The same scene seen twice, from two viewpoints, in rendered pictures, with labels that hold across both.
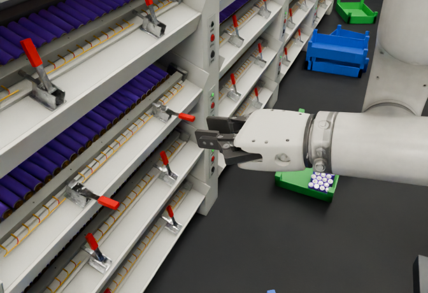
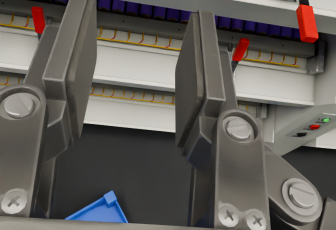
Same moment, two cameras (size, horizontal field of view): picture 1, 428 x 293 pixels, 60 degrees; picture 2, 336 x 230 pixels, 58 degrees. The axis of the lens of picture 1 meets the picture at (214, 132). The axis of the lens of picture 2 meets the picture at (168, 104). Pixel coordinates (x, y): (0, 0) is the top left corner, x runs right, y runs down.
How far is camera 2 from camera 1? 52 cm
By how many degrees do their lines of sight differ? 39
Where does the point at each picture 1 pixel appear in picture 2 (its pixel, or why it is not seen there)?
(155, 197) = not seen: hidden behind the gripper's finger
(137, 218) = (136, 66)
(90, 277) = (25, 52)
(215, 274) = (171, 196)
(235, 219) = not seen: hidden behind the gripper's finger
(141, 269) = (124, 110)
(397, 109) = not seen: outside the picture
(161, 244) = (164, 118)
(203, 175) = (281, 125)
